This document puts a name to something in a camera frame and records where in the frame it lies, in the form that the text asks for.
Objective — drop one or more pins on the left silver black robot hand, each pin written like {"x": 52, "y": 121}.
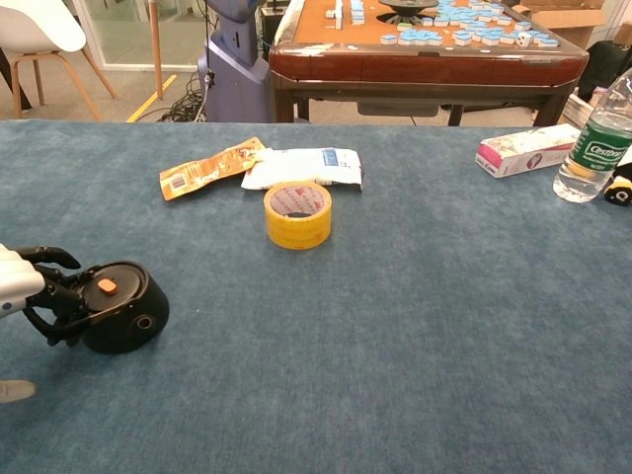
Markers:
{"x": 54, "y": 296}

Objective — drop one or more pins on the black round kettle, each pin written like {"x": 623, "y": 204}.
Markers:
{"x": 128, "y": 316}

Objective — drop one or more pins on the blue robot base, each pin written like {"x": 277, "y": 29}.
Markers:
{"x": 232, "y": 64}

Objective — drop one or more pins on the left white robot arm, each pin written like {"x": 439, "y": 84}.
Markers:
{"x": 6, "y": 307}

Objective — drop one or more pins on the orange snack packet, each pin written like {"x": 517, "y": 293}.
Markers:
{"x": 207, "y": 170}

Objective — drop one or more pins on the yellow tape roll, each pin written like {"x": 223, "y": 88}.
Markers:
{"x": 296, "y": 229}

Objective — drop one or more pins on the white chair wooden legs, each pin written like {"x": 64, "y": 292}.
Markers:
{"x": 39, "y": 29}

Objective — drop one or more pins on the wooden pole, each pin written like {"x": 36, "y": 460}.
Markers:
{"x": 156, "y": 49}

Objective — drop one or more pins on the white plastic packet blue print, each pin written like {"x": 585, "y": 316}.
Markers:
{"x": 301, "y": 163}

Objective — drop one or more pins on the blue felt table cover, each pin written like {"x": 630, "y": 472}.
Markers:
{"x": 345, "y": 321}

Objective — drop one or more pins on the blue mahjong tile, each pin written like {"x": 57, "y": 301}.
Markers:
{"x": 388, "y": 39}

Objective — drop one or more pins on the brown mahjong table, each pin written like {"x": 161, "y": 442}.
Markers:
{"x": 419, "y": 66}

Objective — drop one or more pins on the black round dish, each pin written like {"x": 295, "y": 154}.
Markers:
{"x": 407, "y": 4}

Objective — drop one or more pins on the pink floral tissue box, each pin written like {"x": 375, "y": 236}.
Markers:
{"x": 523, "y": 150}

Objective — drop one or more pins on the white face mahjong tile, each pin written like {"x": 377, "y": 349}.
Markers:
{"x": 524, "y": 39}

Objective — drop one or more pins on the clear water bottle green label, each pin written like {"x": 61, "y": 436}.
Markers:
{"x": 590, "y": 153}

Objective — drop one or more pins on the black white penguin plush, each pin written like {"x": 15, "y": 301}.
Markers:
{"x": 621, "y": 190}

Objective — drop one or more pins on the cardboard box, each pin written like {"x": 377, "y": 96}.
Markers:
{"x": 568, "y": 17}

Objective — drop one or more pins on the black bag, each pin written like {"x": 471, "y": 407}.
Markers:
{"x": 605, "y": 69}

